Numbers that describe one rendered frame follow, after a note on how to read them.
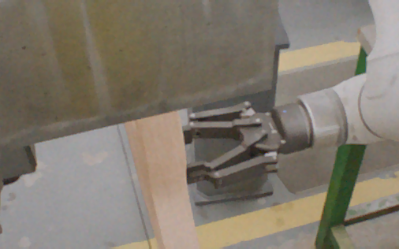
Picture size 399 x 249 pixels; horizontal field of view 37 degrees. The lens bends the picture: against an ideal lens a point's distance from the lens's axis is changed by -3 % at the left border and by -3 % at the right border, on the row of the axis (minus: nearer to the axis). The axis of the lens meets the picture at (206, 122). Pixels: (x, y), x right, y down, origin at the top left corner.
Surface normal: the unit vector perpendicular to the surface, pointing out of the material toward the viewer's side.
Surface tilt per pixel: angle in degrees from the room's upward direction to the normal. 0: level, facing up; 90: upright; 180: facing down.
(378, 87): 79
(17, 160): 90
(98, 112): 90
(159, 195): 86
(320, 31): 0
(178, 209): 69
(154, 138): 74
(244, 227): 0
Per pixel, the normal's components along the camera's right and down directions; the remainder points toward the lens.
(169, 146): 0.28, 0.61
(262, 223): -0.02, -0.65
